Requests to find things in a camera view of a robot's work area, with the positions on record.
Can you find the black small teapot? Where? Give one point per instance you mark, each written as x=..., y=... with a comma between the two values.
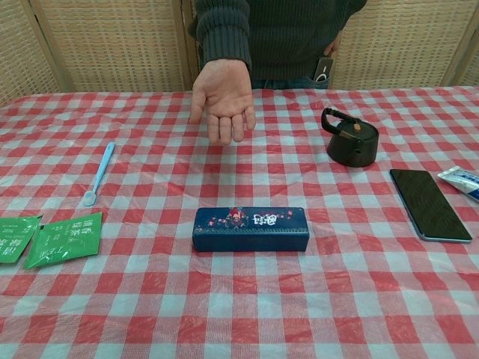
x=353, y=147

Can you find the blue printed rectangular box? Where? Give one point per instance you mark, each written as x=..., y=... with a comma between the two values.
x=249, y=232

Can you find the person torso dark sweater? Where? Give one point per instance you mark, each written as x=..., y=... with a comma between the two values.
x=292, y=33

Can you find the white blue toothpaste tube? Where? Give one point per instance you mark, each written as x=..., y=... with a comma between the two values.
x=462, y=181

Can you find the woven bamboo screen panel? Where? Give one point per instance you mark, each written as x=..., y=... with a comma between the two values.
x=472, y=37
x=400, y=41
x=119, y=41
x=18, y=45

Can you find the dark knit sleeve right forearm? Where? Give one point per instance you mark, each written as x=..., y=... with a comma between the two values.
x=222, y=33

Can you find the phone in trouser pocket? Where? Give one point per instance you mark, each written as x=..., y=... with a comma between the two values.
x=322, y=71

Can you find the black smartphone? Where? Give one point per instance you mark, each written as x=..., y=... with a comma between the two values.
x=430, y=205

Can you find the green tea packet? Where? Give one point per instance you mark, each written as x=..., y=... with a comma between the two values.
x=63, y=241
x=16, y=239

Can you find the person right hand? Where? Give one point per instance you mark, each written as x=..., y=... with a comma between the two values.
x=224, y=97

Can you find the light blue toothbrush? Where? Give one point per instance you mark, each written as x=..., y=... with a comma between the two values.
x=101, y=172

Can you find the person left hand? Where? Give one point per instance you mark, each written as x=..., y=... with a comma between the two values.
x=334, y=45

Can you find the red white checkered tablecloth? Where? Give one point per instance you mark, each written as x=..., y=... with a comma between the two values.
x=239, y=299

